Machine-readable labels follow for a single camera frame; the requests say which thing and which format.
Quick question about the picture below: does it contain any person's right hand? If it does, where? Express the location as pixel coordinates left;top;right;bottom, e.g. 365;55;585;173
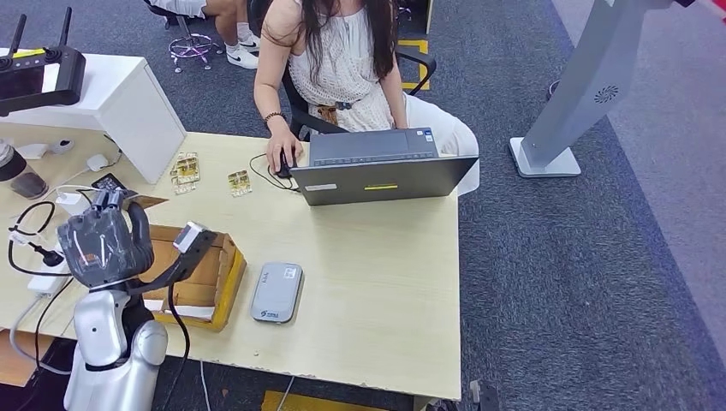
265;128;305;176

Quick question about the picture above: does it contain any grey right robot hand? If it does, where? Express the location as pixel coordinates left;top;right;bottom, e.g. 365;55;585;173
468;379;502;411

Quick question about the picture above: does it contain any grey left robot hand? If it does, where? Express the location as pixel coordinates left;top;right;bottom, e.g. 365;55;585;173
57;188;156;291

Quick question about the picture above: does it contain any black computer mouse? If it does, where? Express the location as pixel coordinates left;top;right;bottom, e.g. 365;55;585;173
276;148;298;180

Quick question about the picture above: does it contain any person at laptop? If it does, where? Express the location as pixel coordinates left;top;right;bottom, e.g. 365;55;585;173
252;0;481;197

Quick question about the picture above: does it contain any person on stool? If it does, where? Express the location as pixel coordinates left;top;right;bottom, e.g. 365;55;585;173
141;0;261;70

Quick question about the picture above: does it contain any grey card reader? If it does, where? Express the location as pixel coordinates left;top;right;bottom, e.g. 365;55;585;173
250;261;306;325

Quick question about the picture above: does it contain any black office chair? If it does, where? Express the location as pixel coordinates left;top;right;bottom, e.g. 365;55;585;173
282;50;438;142

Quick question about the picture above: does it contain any white charger block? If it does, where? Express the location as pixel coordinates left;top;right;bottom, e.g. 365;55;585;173
55;191;86;217

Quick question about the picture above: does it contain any white power strip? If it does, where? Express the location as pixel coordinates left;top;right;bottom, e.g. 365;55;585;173
27;215;74;296

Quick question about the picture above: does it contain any black power adapter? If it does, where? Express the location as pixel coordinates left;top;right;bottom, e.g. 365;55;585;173
90;172;129;198

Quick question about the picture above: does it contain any glass tumbler dark lid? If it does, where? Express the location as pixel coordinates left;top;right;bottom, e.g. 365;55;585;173
0;139;50;200

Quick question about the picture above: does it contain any grey laptop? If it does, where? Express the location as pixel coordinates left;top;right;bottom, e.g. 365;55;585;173
289;127;480;207

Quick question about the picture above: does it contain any white paper strip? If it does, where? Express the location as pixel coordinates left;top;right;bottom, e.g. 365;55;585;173
144;299;217;320

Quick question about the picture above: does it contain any white flat adapter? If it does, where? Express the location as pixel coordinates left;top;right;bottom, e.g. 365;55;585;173
15;141;50;160

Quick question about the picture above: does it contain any open cardboard box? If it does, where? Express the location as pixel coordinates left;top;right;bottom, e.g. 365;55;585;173
137;224;249;333

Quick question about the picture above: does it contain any chrome stool base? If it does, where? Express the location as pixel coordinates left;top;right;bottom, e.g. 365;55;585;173
168;16;216;72

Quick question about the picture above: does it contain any white cabinet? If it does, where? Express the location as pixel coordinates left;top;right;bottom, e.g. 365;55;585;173
0;46;187;184

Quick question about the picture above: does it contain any black remote controller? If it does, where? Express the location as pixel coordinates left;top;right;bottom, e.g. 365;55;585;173
0;6;87;117

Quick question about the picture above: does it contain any grey kiosk stand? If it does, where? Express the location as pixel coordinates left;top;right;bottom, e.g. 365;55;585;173
508;0;699;179

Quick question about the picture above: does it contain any black mouse cable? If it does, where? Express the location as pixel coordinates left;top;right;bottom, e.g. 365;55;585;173
247;152;301;194

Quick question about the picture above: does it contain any black plug with cable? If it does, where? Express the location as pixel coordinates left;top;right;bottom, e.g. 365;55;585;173
7;201;72;278

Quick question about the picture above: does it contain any white charger cable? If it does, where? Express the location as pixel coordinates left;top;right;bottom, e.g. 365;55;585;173
53;184;100;197

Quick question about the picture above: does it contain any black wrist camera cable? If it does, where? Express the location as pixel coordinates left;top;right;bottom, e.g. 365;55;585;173
161;282;193;411

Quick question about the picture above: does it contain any pale power strip cable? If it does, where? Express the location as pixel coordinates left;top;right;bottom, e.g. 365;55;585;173
9;295;72;377

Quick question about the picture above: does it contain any white floor cable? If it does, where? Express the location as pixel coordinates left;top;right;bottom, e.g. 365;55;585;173
276;377;296;411
199;361;212;411

